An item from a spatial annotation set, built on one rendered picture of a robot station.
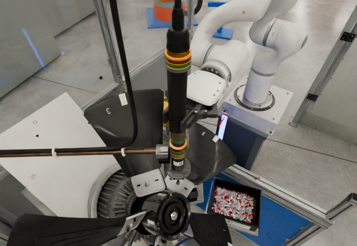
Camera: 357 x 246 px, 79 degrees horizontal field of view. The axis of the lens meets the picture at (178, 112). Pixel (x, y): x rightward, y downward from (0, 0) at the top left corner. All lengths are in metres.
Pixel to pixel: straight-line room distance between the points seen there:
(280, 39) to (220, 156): 0.53
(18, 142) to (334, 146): 2.59
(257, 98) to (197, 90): 0.74
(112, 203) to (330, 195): 1.97
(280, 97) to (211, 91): 0.87
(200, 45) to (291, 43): 0.49
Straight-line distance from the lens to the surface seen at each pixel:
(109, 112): 0.63
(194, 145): 0.80
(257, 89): 1.17
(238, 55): 0.62
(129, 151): 0.56
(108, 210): 0.75
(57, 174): 0.78
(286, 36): 1.02
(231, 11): 0.61
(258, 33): 1.03
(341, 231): 2.27
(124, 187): 0.73
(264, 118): 1.17
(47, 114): 0.78
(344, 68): 2.33
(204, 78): 0.53
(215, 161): 0.79
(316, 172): 2.44
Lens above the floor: 1.83
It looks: 46 degrees down
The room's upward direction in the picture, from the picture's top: straight up
